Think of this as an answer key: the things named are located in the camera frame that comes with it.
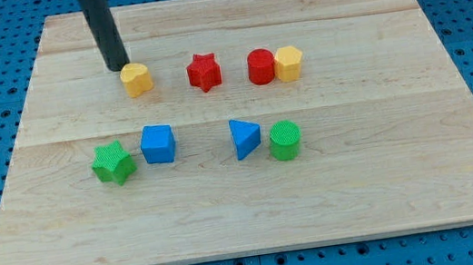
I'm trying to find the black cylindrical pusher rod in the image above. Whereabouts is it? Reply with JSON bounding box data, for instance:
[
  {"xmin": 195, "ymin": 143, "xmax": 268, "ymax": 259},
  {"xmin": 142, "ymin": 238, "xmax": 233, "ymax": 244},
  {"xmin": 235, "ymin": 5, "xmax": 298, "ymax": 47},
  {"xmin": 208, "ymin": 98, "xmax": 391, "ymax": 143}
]
[{"xmin": 77, "ymin": 0, "xmax": 129, "ymax": 72}]

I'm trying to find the red star block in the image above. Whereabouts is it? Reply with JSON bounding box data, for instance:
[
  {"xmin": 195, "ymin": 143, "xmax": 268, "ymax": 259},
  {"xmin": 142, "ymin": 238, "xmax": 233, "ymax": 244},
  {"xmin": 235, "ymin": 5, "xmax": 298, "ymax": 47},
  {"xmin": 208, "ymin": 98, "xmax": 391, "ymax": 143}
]
[{"xmin": 186, "ymin": 53, "xmax": 222, "ymax": 93}]

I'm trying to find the green star block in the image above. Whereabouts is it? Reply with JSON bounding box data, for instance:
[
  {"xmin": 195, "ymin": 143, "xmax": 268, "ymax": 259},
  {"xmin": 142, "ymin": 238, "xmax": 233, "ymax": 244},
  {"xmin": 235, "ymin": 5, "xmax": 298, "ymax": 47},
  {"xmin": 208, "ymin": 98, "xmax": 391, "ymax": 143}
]
[{"xmin": 91, "ymin": 140, "xmax": 137, "ymax": 186}]

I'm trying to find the yellow heart block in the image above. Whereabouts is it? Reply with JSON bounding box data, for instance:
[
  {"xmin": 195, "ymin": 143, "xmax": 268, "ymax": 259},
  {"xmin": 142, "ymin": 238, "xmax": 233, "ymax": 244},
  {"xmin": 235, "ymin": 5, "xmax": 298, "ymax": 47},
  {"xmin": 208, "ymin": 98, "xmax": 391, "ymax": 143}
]
[{"xmin": 120, "ymin": 63, "xmax": 154, "ymax": 98}]

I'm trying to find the blue cube block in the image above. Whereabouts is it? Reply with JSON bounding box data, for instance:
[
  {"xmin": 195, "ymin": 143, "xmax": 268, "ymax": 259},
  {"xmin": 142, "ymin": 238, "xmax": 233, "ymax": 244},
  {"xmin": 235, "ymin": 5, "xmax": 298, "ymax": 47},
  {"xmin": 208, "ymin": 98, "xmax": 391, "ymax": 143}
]
[{"xmin": 140, "ymin": 124, "xmax": 176, "ymax": 164}]

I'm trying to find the red cylinder block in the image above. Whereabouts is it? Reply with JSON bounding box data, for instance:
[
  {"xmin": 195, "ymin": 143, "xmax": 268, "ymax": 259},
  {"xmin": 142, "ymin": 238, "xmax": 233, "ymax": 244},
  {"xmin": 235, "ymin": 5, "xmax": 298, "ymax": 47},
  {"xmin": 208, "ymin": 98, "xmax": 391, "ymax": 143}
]
[{"xmin": 247, "ymin": 48, "xmax": 275, "ymax": 85}]

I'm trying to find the blue triangle block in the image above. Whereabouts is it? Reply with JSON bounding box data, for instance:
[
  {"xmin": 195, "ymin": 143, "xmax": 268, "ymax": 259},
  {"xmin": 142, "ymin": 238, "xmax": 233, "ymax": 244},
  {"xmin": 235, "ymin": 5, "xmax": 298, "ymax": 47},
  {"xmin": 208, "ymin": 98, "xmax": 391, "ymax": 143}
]
[{"xmin": 228, "ymin": 119, "xmax": 261, "ymax": 161}]

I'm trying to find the yellow hexagon block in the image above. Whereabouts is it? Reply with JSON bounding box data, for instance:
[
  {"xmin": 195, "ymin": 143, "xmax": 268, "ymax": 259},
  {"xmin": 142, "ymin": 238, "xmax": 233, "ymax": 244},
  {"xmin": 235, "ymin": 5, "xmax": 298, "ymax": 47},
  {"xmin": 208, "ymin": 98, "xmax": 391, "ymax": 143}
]
[{"xmin": 274, "ymin": 45, "xmax": 303, "ymax": 83}]

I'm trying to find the light wooden board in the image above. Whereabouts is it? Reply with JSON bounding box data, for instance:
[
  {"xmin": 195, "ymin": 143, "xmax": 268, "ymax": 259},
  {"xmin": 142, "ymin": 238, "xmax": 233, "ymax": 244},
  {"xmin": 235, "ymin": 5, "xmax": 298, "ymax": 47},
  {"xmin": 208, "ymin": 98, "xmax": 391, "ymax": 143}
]
[{"xmin": 0, "ymin": 0, "xmax": 473, "ymax": 265}]

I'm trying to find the green cylinder block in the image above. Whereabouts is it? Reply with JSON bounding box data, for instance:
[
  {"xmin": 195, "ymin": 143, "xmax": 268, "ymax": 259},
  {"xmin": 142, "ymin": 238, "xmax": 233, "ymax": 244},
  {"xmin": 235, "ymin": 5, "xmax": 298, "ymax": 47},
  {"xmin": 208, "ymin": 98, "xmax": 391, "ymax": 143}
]
[{"xmin": 269, "ymin": 120, "xmax": 301, "ymax": 162}]

